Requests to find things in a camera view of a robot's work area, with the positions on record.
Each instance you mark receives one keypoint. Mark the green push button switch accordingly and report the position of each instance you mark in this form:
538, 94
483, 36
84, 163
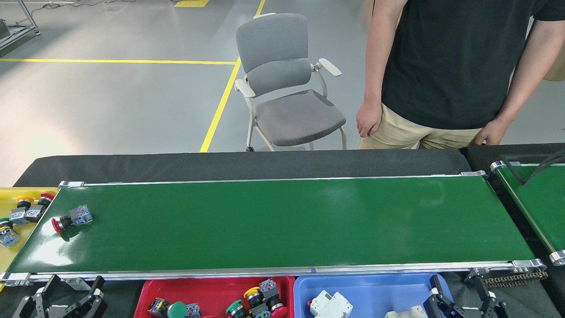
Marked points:
176, 310
9, 238
235, 307

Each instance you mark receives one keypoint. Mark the person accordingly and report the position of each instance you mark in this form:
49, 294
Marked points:
454, 66

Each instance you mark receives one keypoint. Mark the red plastic tray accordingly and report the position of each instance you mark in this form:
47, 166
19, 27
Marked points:
198, 291

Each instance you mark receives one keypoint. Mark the person's right forearm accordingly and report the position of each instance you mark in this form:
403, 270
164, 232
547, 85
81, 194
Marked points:
378, 66

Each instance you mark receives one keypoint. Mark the person's left hand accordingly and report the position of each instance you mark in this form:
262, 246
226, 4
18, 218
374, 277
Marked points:
494, 131

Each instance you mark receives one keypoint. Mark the golden plant pot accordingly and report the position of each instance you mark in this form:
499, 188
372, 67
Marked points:
556, 68

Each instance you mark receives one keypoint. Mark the large black cloth table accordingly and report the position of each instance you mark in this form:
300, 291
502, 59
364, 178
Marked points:
132, 165

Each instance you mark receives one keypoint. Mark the yellow plastic tray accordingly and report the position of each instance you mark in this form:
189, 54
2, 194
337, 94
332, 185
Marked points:
5, 205

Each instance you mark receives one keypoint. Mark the grey metal rack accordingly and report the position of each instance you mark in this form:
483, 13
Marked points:
17, 35

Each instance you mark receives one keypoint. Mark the person's right hand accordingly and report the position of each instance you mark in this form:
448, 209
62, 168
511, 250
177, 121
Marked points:
369, 118

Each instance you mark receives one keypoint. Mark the grey office chair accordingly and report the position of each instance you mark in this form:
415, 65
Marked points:
273, 44

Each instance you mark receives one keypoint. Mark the red push button switch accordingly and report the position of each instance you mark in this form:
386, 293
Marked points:
81, 215
34, 213
193, 310
268, 287

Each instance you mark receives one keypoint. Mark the long green conveyor belt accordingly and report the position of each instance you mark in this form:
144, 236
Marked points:
309, 221

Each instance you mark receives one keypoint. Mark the blue plastic tray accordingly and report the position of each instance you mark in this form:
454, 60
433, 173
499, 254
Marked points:
375, 291

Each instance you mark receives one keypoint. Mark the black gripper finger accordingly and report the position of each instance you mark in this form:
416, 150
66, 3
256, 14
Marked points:
482, 288
435, 283
98, 285
52, 282

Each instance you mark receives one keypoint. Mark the dark grey box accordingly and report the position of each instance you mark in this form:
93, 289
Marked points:
3, 29

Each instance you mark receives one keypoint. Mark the person's left forearm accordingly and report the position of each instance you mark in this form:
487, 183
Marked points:
518, 86

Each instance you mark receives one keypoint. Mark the white circuit breaker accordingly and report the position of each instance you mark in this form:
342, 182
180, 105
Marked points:
331, 306
406, 313

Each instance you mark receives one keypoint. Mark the yellow push button switch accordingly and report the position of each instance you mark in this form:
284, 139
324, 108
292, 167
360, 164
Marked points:
24, 201
252, 292

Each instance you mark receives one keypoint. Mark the green feeder conveyor belt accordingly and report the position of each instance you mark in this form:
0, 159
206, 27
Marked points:
545, 207

